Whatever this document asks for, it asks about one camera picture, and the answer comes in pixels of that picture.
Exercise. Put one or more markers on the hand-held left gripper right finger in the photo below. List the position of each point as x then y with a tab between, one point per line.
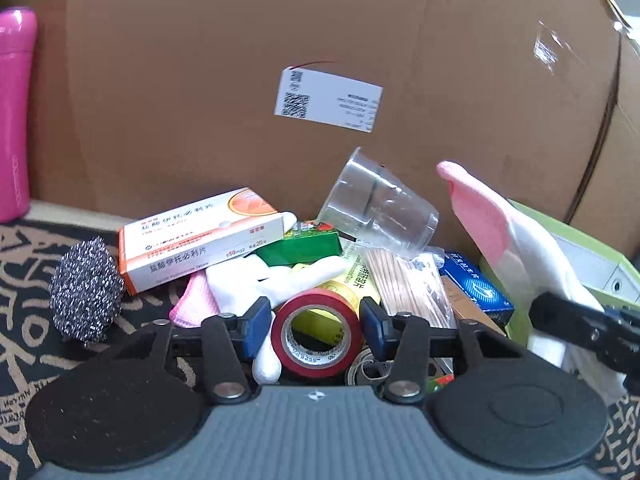
372	325

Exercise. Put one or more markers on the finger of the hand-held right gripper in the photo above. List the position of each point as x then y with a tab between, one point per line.
565	317

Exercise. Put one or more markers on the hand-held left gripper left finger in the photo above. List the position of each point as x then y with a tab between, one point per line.
257	325

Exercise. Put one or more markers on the red tape roll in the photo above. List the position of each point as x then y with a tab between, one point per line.
279	340

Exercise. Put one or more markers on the yellow box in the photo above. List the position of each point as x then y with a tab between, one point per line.
357	275

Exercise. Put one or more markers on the blue box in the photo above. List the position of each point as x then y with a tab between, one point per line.
475	287

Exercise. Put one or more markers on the lime green storage box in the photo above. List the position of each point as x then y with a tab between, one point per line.
550	222

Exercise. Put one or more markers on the pink and white sock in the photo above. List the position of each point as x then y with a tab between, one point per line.
480	210

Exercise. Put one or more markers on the steel wool scourer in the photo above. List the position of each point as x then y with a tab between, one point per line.
85	290

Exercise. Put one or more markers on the white glove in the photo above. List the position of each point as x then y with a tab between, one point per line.
280	280

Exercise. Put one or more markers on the pack of wooden sticks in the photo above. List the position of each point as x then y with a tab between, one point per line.
400	280

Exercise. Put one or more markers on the pink cloth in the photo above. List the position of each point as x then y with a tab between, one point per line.
192	305

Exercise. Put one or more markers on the small green box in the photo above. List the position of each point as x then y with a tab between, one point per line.
305	250

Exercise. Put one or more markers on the white orange medicine box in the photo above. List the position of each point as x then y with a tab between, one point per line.
190	245

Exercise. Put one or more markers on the clear plastic cup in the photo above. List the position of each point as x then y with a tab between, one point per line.
380	205

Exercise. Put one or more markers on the white shipping label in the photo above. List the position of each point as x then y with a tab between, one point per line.
327	100

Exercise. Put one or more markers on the black patterned mat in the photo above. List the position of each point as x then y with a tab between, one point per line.
30	270

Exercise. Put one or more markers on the large brown cardboard box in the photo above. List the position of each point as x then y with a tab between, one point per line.
200	85

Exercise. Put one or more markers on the pink bottle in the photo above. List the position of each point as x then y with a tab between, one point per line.
15	110

